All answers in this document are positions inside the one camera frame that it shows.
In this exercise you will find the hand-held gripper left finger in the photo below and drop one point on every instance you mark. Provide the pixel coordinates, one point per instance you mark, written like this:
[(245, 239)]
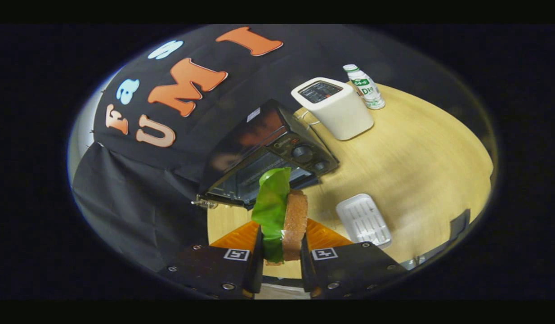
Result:
[(214, 270)]

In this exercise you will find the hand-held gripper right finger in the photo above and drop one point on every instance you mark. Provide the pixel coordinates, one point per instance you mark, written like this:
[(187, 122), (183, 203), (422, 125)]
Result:
[(349, 270)]

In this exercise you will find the lettuce sandwich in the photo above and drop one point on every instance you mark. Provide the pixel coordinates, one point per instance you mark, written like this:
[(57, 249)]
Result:
[(295, 220)]

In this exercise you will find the black toaster oven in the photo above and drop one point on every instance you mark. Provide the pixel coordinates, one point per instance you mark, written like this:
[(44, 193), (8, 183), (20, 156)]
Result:
[(259, 135)]

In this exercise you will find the white toaster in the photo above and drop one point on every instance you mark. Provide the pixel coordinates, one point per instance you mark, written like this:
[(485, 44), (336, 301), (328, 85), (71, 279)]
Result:
[(340, 112)]

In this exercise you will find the white plastic tray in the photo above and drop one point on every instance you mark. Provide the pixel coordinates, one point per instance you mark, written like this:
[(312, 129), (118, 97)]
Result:
[(363, 220)]

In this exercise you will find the black backdrop cloth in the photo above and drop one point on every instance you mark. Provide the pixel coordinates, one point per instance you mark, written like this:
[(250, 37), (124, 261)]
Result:
[(138, 202)]

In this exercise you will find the white bottle green label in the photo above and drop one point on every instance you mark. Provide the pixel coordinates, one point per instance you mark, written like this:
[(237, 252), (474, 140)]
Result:
[(367, 90)]

